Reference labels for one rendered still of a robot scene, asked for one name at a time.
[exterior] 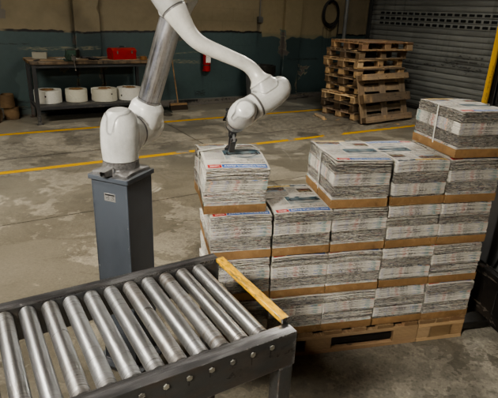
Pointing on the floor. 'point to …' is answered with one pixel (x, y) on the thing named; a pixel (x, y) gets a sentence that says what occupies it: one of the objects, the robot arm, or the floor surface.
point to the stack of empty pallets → (356, 50)
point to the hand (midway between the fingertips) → (227, 133)
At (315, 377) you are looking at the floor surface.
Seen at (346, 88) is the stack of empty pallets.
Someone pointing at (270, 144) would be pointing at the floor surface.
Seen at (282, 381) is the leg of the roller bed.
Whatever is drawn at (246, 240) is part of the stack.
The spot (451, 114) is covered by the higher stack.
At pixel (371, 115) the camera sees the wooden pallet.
